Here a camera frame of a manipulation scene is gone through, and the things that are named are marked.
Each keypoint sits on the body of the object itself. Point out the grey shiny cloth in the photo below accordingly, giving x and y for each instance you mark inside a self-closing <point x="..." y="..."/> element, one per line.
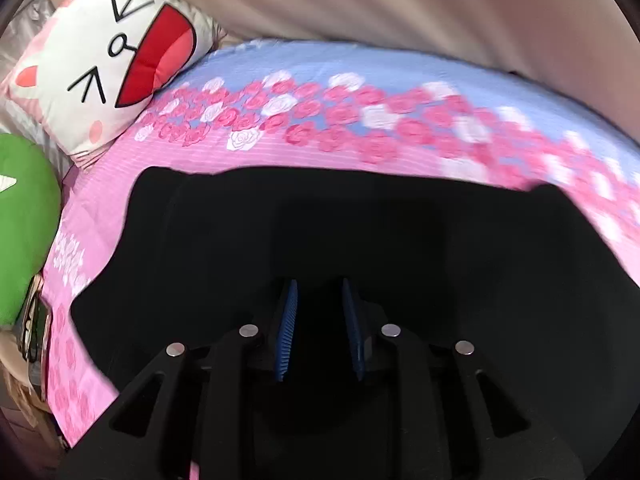
<point x="25" y="25"/>

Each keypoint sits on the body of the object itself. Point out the pink floral bed sheet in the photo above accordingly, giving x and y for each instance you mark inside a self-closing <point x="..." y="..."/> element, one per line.
<point x="350" y="110"/>

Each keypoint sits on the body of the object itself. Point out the green plush cushion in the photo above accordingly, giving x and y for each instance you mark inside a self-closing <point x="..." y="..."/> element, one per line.
<point x="25" y="230"/>

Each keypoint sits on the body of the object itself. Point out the beige padded headboard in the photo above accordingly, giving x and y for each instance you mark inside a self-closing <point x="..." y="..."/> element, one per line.
<point x="400" y="5"/>

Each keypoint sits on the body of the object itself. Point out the white cat face pillow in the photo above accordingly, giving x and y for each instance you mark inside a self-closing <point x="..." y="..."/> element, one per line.
<point x="95" y="60"/>

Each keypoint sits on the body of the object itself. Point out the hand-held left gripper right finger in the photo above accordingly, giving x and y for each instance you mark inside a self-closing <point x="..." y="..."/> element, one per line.
<point x="352" y="332"/>

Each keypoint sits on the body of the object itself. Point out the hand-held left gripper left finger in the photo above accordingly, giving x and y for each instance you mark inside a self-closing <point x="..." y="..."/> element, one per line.
<point x="287" y="332"/>

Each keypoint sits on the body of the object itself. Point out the dark glossy object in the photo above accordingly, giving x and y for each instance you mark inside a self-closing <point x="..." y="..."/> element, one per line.
<point x="35" y="325"/>

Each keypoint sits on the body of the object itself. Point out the light wooden furniture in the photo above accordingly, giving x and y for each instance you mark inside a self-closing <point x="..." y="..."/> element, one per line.
<point x="22" y="410"/>

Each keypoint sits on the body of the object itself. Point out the black pants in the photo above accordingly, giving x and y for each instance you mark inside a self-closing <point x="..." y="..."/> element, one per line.
<point x="350" y="225"/>

